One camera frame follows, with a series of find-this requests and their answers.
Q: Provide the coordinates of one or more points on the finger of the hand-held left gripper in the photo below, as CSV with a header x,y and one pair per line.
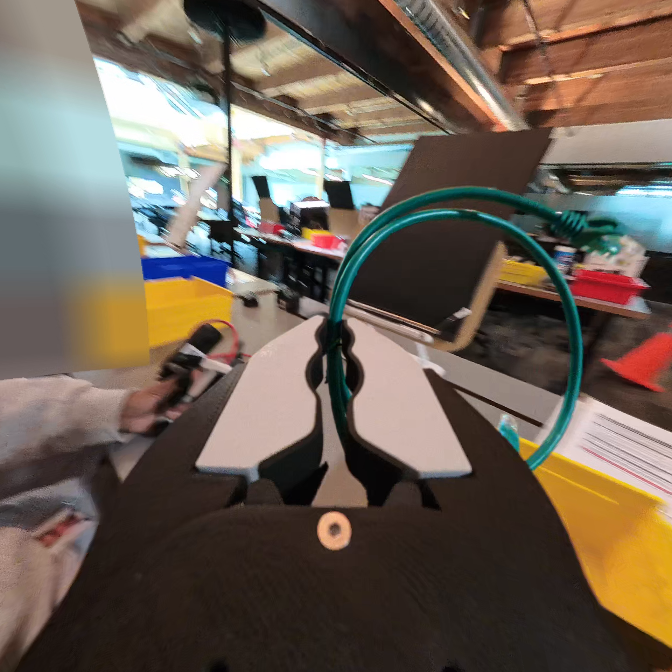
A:
x,y
218,366

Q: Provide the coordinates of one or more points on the person's left hand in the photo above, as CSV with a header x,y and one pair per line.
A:
x,y
147,407

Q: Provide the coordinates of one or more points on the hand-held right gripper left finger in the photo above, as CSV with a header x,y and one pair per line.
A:
x,y
262,409

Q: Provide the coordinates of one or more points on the black panel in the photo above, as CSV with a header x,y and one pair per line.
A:
x,y
446,183

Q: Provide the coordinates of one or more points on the black device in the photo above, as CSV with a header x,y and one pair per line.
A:
x,y
287,299

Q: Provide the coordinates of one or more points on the small black block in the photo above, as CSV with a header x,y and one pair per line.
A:
x,y
248,300

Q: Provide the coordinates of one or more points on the grey desk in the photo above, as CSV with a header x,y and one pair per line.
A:
x,y
504,388

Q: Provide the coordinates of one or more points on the white cardboard box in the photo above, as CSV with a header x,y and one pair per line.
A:
x,y
624,257

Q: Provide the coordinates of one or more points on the black pole lamp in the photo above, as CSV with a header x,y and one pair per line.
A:
x,y
227,131

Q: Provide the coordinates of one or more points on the person's left forearm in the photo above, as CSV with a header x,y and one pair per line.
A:
x,y
63,414

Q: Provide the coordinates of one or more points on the wooden background table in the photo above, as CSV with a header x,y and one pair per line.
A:
x,y
535,291

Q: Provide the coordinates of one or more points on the orange traffic cone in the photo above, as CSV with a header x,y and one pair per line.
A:
x,y
640,362

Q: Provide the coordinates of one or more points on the wooden board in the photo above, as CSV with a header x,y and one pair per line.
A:
x,y
480,294

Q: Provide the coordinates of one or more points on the red plastic bin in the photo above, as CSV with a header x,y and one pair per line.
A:
x,y
609,288

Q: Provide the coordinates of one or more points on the wipes canister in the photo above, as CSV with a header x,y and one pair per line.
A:
x,y
566,260

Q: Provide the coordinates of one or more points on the yellow plastic bin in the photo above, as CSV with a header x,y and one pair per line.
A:
x,y
522,273
603,525
183,315

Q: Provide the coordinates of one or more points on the printed paper sheet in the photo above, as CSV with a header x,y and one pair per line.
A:
x,y
630,451

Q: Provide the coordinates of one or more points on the person's grey sweatshirt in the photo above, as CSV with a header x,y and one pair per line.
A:
x,y
31,577

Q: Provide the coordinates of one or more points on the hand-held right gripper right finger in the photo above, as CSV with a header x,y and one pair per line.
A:
x,y
404,414

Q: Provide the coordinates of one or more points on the blue plastic bin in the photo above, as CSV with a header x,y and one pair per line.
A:
x,y
183,267

